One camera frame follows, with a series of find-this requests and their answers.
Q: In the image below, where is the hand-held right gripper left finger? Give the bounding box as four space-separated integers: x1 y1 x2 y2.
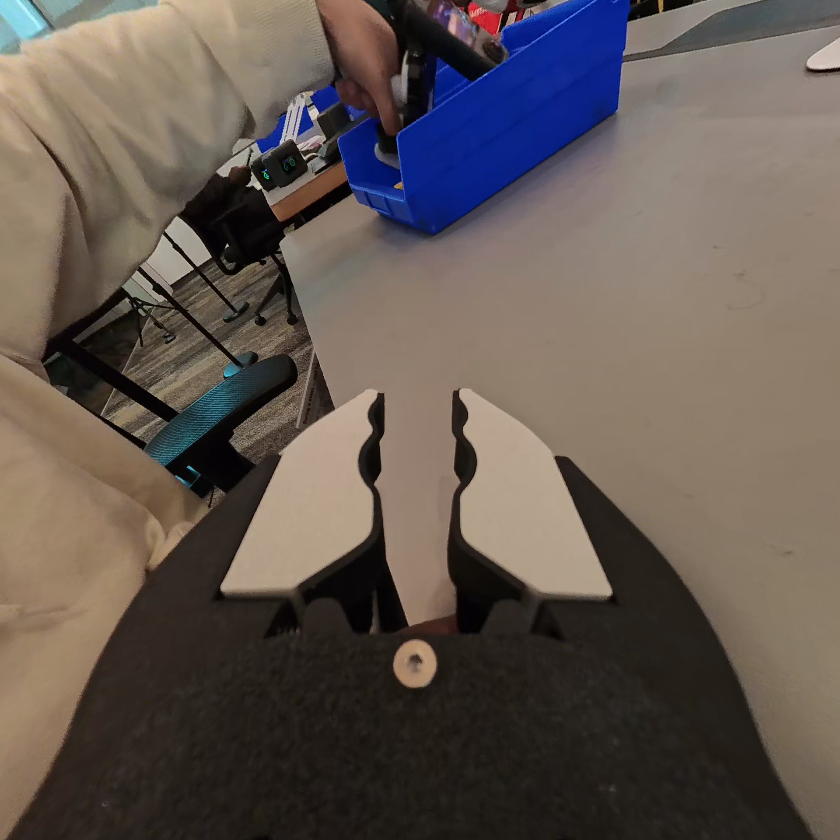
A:
220 390 388 601

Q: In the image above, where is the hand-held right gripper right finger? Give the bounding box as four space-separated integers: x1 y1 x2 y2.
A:
448 387 614 605

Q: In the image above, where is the blue plastic bin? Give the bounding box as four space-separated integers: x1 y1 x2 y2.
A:
336 0 631 236
256 84 343 152

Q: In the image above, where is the person's left forearm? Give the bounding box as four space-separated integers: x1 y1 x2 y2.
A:
0 0 339 358

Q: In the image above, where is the person's left hand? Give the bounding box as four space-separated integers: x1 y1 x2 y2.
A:
318 0 404 135

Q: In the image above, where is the newspaper sheet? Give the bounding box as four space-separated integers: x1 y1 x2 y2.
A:
295 354 336 427

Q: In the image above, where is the black mesh office chair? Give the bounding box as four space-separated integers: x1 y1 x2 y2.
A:
143 354 299 493

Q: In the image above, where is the black stand with round base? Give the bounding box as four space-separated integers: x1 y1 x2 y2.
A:
138 266 260 378
164 233 249 324

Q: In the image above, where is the white wire holder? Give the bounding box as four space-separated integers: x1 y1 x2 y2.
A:
282 92 322 142

